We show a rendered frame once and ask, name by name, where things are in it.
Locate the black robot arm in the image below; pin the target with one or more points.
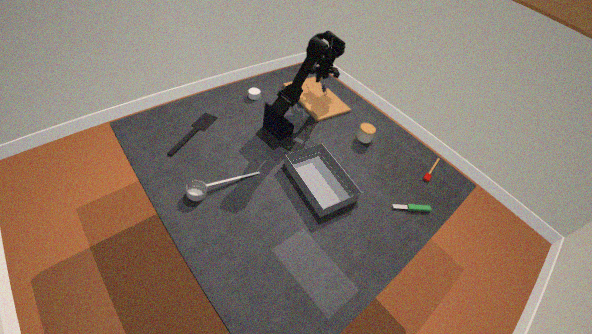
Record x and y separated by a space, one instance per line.
315 51

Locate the white cylindrical container with tan lid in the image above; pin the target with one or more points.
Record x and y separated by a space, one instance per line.
365 133

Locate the dark grey spatula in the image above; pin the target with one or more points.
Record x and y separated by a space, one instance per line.
201 123

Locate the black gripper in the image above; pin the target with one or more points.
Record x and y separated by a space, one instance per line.
325 68

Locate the light wooden board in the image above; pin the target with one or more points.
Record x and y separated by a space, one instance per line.
317 104

